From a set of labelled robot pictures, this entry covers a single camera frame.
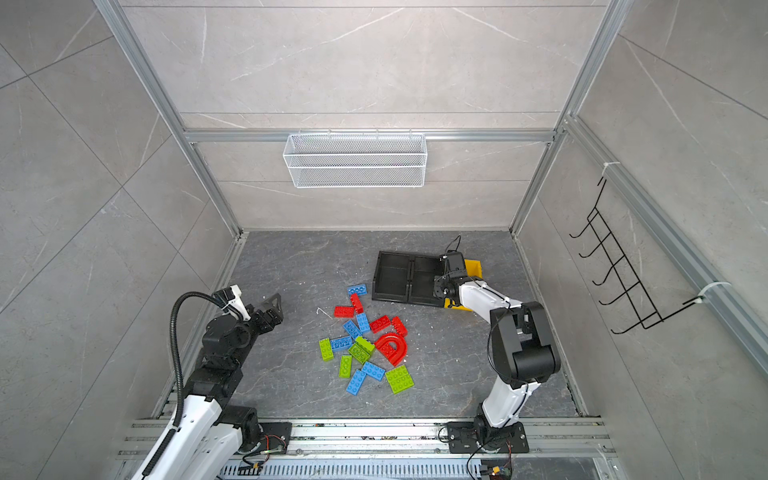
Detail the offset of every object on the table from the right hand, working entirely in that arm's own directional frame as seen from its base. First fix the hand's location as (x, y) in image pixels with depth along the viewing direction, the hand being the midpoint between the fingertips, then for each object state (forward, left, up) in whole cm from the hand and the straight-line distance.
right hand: (445, 281), depth 98 cm
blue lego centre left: (-14, +31, -4) cm, 34 cm away
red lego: (-9, +34, -3) cm, 35 cm away
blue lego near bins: (0, +30, -3) cm, 30 cm away
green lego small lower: (-26, +32, -5) cm, 42 cm away
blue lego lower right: (-28, +24, -4) cm, 37 cm away
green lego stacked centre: (-21, +28, -3) cm, 35 cm away
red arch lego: (-21, +18, -4) cm, 28 cm away
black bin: (+5, +18, -6) cm, 20 cm away
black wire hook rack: (-24, -37, +24) cm, 51 cm away
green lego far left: (-21, +38, -3) cm, 44 cm away
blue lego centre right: (-13, +27, -3) cm, 30 cm away
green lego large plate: (-30, +17, -4) cm, 35 cm away
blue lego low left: (-20, +34, -3) cm, 40 cm away
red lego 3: (-15, +16, -2) cm, 22 cm away
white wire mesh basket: (+34, +28, +25) cm, 51 cm away
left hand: (-13, +52, +16) cm, 56 cm away
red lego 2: (-13, +22, -4) cm, 26 cm away
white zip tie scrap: (-8, +43, -4) cm, 44 cm away
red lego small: (-6, +29, -2) cm, 30 cm away
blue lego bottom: (-31, +29, -3) cm, 42 cm away
